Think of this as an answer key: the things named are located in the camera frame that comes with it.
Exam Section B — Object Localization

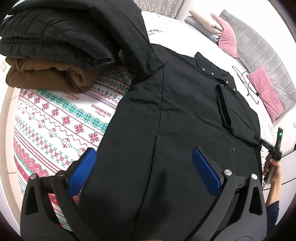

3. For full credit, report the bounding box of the folded grey-blue blanket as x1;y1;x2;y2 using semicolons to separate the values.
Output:
185;16;220;44

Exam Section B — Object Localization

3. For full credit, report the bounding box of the black charging cable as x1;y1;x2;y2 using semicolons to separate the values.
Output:
232;66;261;105

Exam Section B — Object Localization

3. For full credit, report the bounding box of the folded brown jacket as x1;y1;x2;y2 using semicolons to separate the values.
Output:
6;57;100;93

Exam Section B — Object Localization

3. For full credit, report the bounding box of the pink pillow near headboard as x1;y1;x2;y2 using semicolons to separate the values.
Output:
246;66;284;123

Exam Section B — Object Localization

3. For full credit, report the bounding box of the black button-up coat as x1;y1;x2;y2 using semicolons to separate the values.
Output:
79;45;262;240

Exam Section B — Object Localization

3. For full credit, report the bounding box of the grey quilted headboard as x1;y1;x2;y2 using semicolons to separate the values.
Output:
220;10;295;113

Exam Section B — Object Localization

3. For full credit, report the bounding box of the person's right hand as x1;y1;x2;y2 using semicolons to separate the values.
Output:
263;153;281;185

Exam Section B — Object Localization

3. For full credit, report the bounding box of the pink pillow on bedding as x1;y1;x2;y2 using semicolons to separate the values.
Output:
211;14;238;58

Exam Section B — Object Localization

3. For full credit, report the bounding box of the patterned red green blanket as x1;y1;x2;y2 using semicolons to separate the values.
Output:
12;67;135;232

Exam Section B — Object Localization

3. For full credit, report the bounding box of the grey dotted curtain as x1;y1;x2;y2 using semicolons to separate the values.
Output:
133;0;185;19

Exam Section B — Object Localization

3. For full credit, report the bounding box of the folded black puffer jacket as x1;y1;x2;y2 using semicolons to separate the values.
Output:
0;0;163;77

